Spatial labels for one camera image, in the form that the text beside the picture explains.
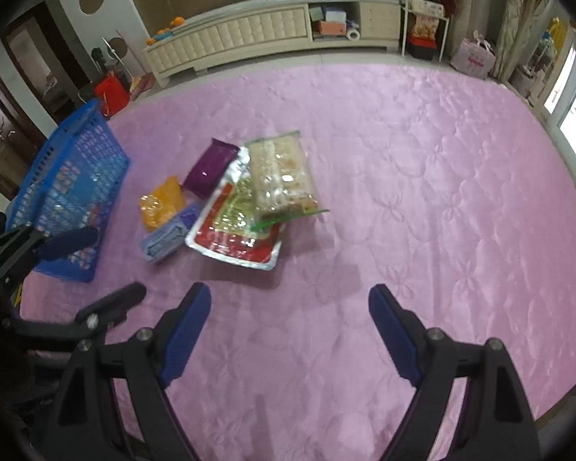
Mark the blue white box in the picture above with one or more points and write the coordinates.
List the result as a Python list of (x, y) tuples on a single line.
[(335, 14)]

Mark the black upright object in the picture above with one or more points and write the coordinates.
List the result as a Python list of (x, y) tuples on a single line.
[(97, 56)]

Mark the blue plastic basket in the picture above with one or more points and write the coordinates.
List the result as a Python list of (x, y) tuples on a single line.
[(77, 153)]

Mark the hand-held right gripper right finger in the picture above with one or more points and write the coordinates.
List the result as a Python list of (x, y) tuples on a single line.
[(393, 333)]

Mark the picture gift box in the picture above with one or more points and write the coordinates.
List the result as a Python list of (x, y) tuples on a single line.
[(423, 26)]

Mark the red box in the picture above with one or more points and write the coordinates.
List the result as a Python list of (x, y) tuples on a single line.
[(422, 47)]

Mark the white mop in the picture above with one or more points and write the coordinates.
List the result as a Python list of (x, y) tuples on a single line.
[(116, 60)]

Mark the pink quilted table cover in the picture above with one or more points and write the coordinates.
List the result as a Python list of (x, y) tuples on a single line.
[(413, 201)]

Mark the white paper roll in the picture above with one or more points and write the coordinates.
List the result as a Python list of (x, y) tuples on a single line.
[(354, 34)]

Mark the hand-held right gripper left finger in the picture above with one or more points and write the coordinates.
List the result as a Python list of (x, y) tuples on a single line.
[(189, 321)]

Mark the patterned curtain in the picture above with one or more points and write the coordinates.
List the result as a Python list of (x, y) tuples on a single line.
[(523, 9)]

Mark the cream tv cabinet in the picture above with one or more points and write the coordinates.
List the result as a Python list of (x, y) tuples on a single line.
[(230, 33)]

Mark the orange flat box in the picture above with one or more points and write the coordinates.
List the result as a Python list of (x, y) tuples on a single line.
[(331, 27)]

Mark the glass sliding door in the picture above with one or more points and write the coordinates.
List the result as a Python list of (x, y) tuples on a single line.
[(571, 105)]

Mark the light blue tissue packet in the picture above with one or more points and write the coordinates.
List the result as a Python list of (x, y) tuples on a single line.
[(168, 241)]

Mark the purple snack packet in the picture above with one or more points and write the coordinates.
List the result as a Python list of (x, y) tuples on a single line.
[(206, 168)]

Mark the orange snack packet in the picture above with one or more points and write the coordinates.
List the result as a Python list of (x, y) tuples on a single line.
[(165, 201)]

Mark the clear cracker packet green seal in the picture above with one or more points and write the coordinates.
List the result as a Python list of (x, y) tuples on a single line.
[(278, 177)]

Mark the red silver snack packet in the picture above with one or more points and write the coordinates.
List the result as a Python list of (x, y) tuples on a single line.
[(230, 246)]

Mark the white metal rack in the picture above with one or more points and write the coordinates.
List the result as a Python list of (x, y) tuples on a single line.
[(403, 29)]

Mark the pink bag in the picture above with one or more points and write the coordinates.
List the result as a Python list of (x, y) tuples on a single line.
[(473, 60)]

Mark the dark wooden door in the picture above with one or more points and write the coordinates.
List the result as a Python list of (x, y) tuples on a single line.
[(0, 120)]

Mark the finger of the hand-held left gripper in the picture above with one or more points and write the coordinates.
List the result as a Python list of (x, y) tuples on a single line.
[(72, 242), (120, 297)]

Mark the red paper bag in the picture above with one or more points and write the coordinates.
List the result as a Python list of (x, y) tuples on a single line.
[(110, 93)]

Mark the pink broom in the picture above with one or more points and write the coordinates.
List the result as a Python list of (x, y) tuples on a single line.
[(141, 87)]

